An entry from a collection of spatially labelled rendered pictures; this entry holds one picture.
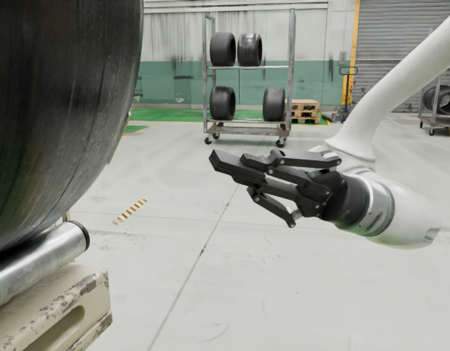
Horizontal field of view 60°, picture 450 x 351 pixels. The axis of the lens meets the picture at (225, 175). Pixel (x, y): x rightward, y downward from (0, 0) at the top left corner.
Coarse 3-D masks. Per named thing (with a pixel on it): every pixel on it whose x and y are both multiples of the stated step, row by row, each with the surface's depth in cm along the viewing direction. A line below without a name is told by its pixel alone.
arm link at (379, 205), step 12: (360, 180) 58; (372, 180) 59; (372, 192) 56; (384, 192) 58; (372, 204) 55; (384, 204) 57; (360, 216) 56; (372, 216) 56; (384, 216) 57; (348, 228) 58; (360, 228) 57; (372, 228) 58; (384, 228) 58
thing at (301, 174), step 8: (272, 168) 49; (280, 168) 50; (288, 168) 52; (272, 176) 50; (280, 176) 50; (288, 176) 51; (296, 176) 51; (304, 176) 53; (296, 184) 52; (304, 184) 52; (312, 184) 52; (320, 192) 53; (328, 192) 54
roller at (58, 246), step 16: (64, 224) 46; (80, 224) 47; (32, 240) 42; (48, 240) 42; (64, 240) 44; (80, 240) 46; (0, 256) 38; (16, 256) 38; (32, 256) 39; (48, 256) 41; (64, 256) 43; (0, 272) 36; (16, 272) 37; (32, 272) 39; (48, 272) 41; (0, 288) 36; (16, 288) 37; (0, 304) 36
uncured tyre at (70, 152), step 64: (0, 0) 20; (64, 0) 24; (128, 0) 31; (0, 64) 21; (64, 64) 26; (128, 64) 33; (0, 128) 23; (64, 128) 28; (0, 192) 26; (64, 192) 34
